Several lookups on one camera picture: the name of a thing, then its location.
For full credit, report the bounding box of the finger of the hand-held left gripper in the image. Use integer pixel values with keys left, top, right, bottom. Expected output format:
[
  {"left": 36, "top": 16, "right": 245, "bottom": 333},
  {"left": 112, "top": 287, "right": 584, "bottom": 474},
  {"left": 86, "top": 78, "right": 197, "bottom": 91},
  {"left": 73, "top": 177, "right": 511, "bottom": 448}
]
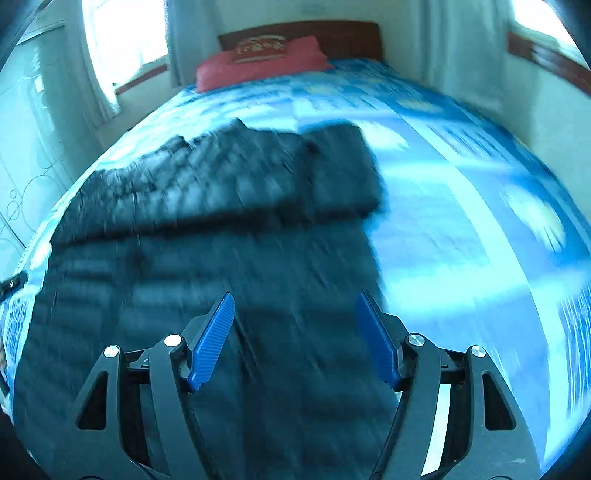
[{"left": 0, "top": 273, "right": 27, "bottom": 297}]

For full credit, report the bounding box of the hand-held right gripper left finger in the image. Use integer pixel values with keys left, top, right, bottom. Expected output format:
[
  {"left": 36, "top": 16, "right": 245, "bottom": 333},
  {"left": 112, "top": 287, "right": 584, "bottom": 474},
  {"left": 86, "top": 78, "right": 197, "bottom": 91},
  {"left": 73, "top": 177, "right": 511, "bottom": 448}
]
[{"left": 48, "top": 291, "right": 236, "bottom": 480}]

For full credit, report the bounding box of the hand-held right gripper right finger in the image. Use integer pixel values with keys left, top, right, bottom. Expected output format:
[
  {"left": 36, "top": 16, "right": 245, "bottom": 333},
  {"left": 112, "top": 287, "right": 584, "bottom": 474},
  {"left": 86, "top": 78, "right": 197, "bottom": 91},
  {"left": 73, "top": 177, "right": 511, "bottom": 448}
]
[{"left": 355, "top": 290, "right": 544, "bottom": 480}]

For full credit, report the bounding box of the black puffer jacket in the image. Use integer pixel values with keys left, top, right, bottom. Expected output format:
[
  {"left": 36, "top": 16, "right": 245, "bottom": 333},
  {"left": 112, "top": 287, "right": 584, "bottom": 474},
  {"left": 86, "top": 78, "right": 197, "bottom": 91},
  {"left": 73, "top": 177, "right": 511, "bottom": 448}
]
[{"left": 14, "top": 117, "right": 402, "bottom": 480}]

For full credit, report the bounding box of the white patterned wardrobe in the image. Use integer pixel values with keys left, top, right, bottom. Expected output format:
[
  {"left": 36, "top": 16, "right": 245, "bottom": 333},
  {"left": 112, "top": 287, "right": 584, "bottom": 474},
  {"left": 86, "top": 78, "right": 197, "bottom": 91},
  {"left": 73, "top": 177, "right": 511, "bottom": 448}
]
[{"left": 0, "top": 25, "right": 108, "bottom": 261}]

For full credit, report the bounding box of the blue leaf-print blanket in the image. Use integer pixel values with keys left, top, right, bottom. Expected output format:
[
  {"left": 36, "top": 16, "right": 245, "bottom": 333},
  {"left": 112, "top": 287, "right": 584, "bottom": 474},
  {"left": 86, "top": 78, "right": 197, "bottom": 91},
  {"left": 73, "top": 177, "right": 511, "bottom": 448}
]
[{"left": 0, "top": 58, "right": 591, "bottom": 480}]

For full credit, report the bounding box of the white sheer curtain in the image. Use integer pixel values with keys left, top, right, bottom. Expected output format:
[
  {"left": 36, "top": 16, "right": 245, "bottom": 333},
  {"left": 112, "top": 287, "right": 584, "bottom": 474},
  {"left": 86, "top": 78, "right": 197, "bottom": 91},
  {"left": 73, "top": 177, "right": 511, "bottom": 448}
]
[{"left": 68, "top": 0, "right": 122, "bottom": 126}]

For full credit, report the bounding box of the red pillow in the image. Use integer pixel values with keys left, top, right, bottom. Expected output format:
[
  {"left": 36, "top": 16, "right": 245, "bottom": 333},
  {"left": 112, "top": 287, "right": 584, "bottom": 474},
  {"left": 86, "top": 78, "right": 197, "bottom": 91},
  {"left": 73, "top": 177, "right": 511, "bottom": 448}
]
[{"left": 194, "top": 36, "right": 334, "bottom": 93}]

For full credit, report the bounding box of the dark red embroidered cushion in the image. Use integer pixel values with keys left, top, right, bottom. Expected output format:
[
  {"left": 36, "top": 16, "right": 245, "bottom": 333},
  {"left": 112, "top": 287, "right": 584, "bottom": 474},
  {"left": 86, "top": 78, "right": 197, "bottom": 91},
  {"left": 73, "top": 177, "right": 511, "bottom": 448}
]
[{"left": 228, "top": 37, "right": 293, "bottom": 65}]

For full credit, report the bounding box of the grey curtain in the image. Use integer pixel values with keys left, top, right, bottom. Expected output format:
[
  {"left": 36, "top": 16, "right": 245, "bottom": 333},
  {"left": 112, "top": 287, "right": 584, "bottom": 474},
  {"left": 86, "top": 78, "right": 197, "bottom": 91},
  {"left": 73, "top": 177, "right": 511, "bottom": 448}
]
[{"left": 164, "top": 0, "right": 227, "bottom": 88}]

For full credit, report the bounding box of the brown wooden headboard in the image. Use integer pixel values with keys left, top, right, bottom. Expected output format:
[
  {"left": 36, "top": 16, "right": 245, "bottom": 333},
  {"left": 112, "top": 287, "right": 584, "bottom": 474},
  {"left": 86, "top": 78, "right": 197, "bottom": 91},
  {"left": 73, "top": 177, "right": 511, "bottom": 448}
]
[{"left": 217, "top": 19, "right": 385, "bottom": 62}]

